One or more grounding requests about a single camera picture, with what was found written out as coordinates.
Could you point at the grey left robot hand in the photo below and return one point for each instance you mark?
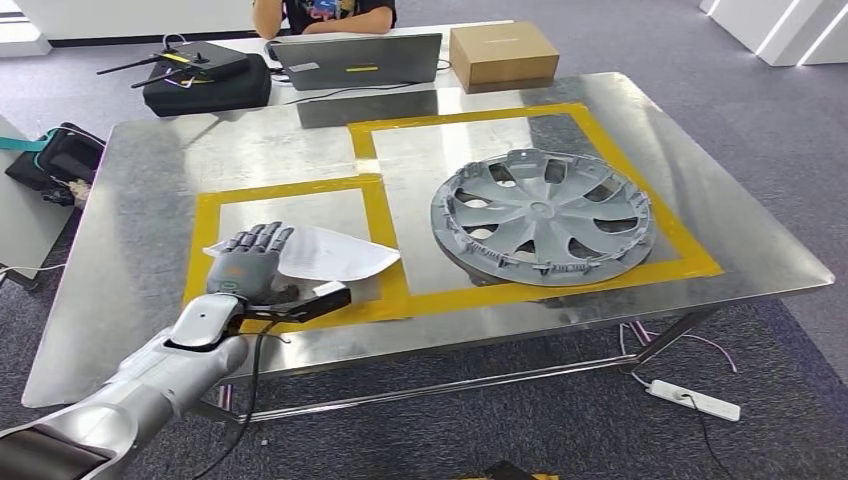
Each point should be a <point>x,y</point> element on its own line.
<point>242,272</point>

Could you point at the white curved plastic part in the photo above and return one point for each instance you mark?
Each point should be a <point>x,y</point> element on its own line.
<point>331,255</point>

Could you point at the person's left forearm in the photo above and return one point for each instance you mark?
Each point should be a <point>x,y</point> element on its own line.
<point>351,23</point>

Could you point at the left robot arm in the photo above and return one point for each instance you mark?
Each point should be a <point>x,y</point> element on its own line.
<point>152,378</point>

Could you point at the person's right forearm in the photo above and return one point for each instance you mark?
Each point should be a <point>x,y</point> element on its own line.
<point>267,20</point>

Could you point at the stainless steel workbench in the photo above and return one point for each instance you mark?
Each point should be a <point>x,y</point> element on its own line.
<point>119,278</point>

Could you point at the black carrying case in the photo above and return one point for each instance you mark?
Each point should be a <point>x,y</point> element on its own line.
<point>212,96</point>

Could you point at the white side table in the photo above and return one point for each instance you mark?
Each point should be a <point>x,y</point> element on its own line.
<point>26,225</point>

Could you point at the grey laptop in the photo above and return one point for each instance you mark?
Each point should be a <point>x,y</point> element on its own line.
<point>358,63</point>

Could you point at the person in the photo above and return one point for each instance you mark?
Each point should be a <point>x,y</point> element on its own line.
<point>331,10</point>

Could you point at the grey plastic hubcap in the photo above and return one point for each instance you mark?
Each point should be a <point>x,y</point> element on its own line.
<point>543,212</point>

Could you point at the brown cardboard box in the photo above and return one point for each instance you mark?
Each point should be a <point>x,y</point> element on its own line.
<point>503,56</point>

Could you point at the yellow floor tape square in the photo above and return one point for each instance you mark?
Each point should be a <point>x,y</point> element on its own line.
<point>544,476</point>

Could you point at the white power strip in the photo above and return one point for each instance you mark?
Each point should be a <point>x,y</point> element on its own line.
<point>696,401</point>

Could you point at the white plinth with light strip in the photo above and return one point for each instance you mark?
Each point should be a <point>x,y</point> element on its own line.
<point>742,26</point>
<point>831,50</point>

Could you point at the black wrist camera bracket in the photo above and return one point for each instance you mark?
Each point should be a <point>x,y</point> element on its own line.
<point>318,307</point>

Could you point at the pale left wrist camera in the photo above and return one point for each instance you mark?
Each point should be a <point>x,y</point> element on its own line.
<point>330,289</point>

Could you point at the large yellow tape frame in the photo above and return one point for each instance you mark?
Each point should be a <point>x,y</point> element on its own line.
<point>684,236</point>

